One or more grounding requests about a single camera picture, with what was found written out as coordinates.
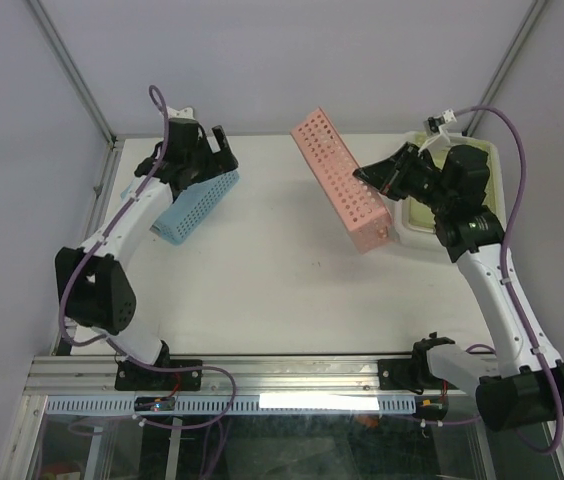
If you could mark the pink plastic basket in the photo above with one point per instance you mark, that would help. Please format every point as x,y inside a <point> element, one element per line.
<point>361,210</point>

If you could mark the blue plastic basket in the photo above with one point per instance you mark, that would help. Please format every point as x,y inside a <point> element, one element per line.
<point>192,206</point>

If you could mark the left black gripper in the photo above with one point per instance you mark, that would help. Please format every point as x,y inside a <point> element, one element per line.
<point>221,162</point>

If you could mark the white slotted cable duct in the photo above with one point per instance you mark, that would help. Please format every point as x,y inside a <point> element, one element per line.
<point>260,404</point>

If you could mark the aluminium mounting rail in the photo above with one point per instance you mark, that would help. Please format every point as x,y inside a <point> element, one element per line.
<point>216,375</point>

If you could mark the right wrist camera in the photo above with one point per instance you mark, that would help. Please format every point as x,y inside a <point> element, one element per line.
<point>436,129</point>

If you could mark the left aluminium frame post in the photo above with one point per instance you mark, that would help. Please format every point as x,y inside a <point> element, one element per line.
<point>57,45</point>

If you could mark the large white plastic container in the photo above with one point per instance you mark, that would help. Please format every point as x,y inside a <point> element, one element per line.
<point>407,238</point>

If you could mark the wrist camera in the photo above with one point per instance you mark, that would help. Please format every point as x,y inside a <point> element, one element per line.
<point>181,116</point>
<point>436,129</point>

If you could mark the aluminium frame post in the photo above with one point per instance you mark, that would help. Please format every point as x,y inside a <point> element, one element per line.
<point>57,45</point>
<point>529,23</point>

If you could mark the small white plastic basket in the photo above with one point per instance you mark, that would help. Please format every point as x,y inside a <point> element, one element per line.
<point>402,212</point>

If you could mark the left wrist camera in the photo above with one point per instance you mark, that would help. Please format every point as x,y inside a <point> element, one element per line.
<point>181,116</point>

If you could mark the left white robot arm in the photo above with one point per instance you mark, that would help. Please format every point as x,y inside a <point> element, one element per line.
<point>93,287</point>

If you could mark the green plastic basket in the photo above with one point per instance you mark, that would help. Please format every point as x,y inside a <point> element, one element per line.
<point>420,216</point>

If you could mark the right aluminium frame post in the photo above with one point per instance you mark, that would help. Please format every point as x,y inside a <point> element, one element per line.
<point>529,23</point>

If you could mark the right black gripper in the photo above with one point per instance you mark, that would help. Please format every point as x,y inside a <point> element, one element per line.
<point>392,171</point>

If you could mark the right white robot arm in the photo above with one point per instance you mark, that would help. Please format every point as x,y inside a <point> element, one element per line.
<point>525,384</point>

